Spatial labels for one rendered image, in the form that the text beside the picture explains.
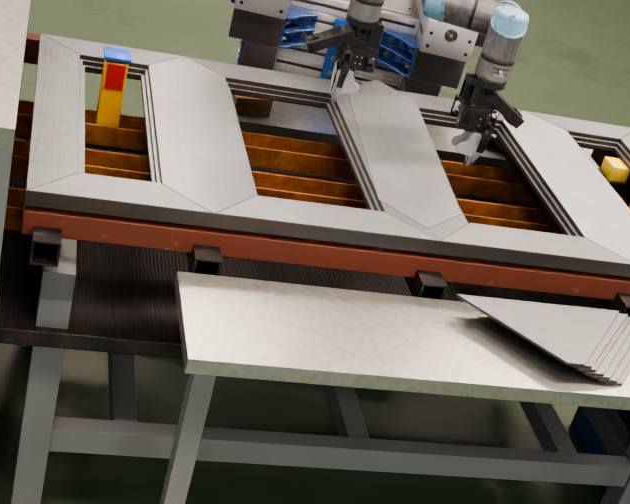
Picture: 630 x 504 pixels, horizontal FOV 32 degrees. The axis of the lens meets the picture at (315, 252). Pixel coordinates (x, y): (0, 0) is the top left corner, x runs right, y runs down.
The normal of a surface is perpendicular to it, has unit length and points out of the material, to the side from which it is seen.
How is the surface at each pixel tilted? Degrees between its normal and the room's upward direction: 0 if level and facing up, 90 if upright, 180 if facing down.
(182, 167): 0
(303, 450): 90
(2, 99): 0
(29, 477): 90
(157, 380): 0
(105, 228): 90
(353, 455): 90
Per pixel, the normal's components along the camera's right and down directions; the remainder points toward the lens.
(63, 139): 0.23, -0.84
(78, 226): 0.17, 0.54
